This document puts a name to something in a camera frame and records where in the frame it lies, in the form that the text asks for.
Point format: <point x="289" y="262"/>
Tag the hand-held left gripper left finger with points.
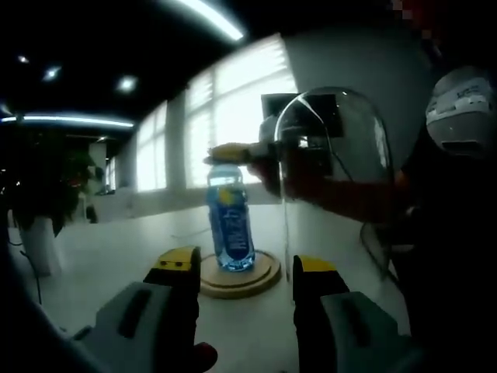
<point x="155" y="330"/>

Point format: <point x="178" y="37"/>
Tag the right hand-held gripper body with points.
<point x="268" y="130"/>

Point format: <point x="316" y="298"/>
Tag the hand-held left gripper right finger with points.
<point x="334" y="330"/>

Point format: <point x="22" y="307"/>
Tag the blue drink bottle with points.
<point x="233" y="233"/>

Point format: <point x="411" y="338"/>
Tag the clear glass dome cover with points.
<point x="349" y="116"/>

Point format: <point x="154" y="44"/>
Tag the person's right hand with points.
<point x="279" y="178"/>

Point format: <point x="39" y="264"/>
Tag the person's left hand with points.
<point x="206" y="357"/>

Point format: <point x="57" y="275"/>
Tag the large bright window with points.
<point x="240" y="97"/>

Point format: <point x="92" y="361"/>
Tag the round wooden base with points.
<point x="240" y="287"/>

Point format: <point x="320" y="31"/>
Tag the long ceiling light strip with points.
<point x="217" y="21"/>
<point x="77" y="119"/>

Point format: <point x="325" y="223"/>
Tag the green potted plant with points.
<point x="40" y="248"/>

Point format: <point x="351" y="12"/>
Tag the black wall monitor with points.
<point x="272" y="105"/>

